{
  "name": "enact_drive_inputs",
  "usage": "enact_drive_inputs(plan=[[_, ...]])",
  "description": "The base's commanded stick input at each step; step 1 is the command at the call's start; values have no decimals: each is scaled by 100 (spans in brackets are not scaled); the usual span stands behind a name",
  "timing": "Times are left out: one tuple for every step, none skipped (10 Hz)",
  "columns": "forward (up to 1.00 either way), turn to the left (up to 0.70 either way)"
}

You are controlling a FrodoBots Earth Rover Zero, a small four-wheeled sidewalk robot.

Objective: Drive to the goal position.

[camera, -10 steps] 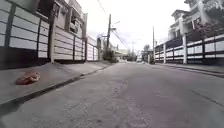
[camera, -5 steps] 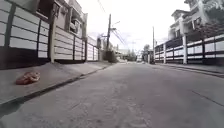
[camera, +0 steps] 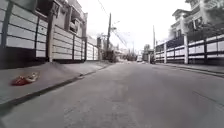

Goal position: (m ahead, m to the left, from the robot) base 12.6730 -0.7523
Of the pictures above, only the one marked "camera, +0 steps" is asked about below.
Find vehicle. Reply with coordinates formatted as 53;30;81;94
136;55;144;63

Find dark utility pole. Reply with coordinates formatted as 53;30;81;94
105;12;113;61

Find grey concrete road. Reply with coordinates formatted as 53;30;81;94
0;60;224;128

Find thin pole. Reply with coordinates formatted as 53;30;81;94
152;24;157;64

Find grey building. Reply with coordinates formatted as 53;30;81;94
33;0;89;38

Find grey pavement with kerb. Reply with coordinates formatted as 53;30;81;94
0;60;113;109

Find dark and white fence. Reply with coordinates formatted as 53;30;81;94
153;33;224;66

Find grey raised pavement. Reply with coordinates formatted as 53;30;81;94
151;62;224;78

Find red object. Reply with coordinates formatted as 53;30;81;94
11;72;40;87

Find white panelled fence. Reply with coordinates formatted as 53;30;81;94
0;0;101;69

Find pale building with balcony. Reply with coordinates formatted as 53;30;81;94
168;0;224;41

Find overhead wires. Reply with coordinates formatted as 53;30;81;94
96;0;134;49

